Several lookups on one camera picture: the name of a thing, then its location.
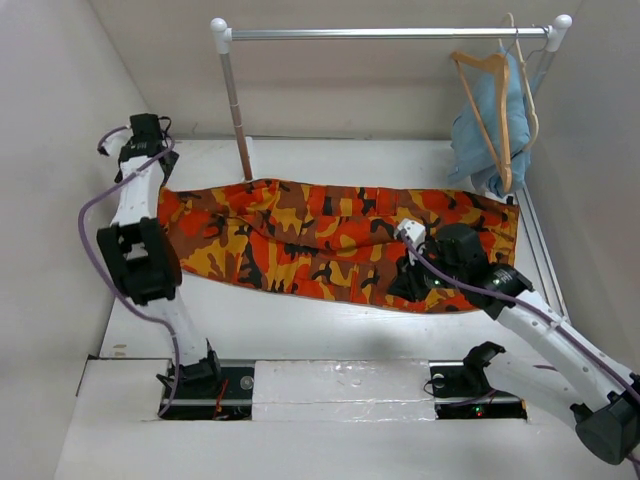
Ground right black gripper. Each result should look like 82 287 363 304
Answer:
384 244 465 302

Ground orange camouflage trousers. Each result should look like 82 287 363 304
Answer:
157 179 519 314

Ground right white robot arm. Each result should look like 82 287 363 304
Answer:
391 219 639 465

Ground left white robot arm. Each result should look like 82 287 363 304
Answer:
96 113 224 398

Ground wooden clothes hanger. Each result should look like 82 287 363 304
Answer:
449 50 515 194

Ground light blue hanging garment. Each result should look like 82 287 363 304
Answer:
448 48 532 197

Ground white metal clothes rack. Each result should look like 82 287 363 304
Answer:
210 14 573 191

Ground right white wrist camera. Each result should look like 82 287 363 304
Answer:
394 219 426 244

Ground aluminium side rail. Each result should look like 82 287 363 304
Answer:
514 187 569 319

